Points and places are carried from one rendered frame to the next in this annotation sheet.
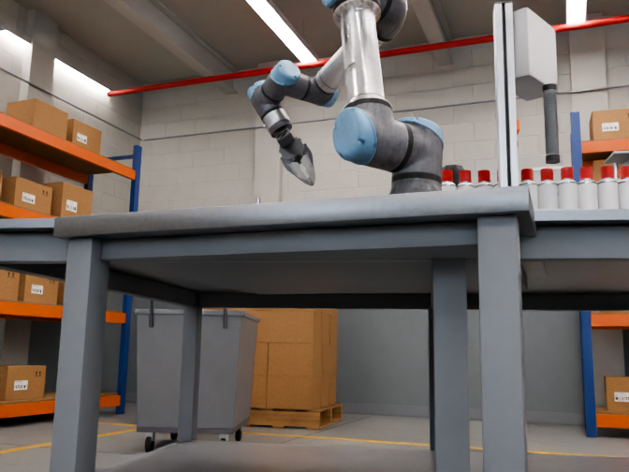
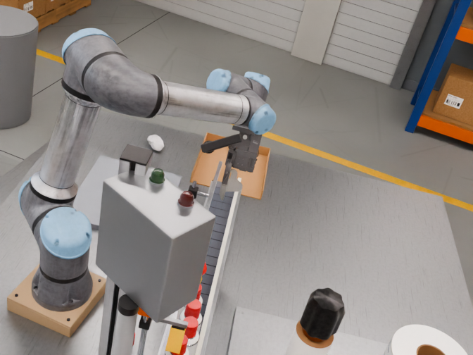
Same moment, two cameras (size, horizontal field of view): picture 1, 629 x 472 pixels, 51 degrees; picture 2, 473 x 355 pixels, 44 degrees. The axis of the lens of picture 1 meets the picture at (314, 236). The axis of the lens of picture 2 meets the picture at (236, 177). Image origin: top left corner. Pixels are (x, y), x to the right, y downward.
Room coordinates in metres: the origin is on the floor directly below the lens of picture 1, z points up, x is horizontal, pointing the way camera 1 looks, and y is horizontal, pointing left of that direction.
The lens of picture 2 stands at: (1.68, -1.31, 2.05)
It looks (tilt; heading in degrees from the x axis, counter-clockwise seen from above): 34 degrees down; 80
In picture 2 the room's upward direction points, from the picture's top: 14 degrees clockwise
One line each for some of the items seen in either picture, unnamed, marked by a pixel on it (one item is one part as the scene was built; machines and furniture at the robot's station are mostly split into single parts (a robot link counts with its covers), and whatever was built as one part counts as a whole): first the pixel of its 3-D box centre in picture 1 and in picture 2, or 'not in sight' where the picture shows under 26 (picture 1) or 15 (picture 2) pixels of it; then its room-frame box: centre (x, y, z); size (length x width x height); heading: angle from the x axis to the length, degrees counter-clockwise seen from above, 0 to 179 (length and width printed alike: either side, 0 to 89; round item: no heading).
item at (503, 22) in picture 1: (506, 125); (118, 294); (1.65, -0.49, 1.17); 0.04 x 0.04 x 0.67; 81
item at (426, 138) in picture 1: (415, 151); (65, 240); (1.49, -0.23, 1.04); 0.13 x 0.12 x 0.14; 121
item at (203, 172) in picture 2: not in sight; (232, 164); (1.96, 0.51, 0.85); 0.30 x 0.26 x 0.04; 81
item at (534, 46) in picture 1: (525, 56); (153, 241); (1.69, -0.57, 1.38); 0.17 x 0.10 x 0.19; 136
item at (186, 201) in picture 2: not in sight; (186, 198); (1.73, -0.58, 1.49); 0.03 x 0.03 x 0.02
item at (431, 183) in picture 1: (416, 199); (62, 275); (1.49, -0.23, 0.92); 0.15 x 0.15 x 0.10
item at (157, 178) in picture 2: not in sight; (157, 175); (1.68, -0.53, 1.49); 0.03 x 0.03 x 0.02
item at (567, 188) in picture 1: (568, 204); not in sight; (1.76, -0.69, 0.98); 0.05 x 0.05 x 0.20
